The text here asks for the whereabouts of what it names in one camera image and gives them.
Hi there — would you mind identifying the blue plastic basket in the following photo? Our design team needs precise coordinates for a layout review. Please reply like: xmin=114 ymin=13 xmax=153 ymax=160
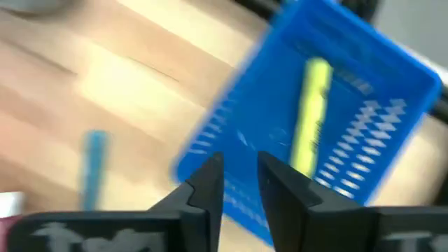
xmin=171 ymin=0 xmax=444 ymax=248

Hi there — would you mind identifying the yellow highlighter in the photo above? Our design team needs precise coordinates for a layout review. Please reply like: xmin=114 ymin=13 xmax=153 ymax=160
xmin=289 ymin=57 xmax=334 ymax=178

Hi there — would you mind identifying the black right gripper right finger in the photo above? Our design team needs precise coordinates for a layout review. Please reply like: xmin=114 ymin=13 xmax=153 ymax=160
xmin=258 ymin=150 xmax=448 ymax=252

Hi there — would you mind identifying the light blue highlighter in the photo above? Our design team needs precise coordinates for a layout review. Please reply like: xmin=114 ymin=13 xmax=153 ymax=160
xmin=79 ymin=129 xmax=109 ymax=211

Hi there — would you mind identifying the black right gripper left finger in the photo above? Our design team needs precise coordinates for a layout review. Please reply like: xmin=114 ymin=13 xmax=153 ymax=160
xmin=6 ymin=152 xmax=225 ymax=252

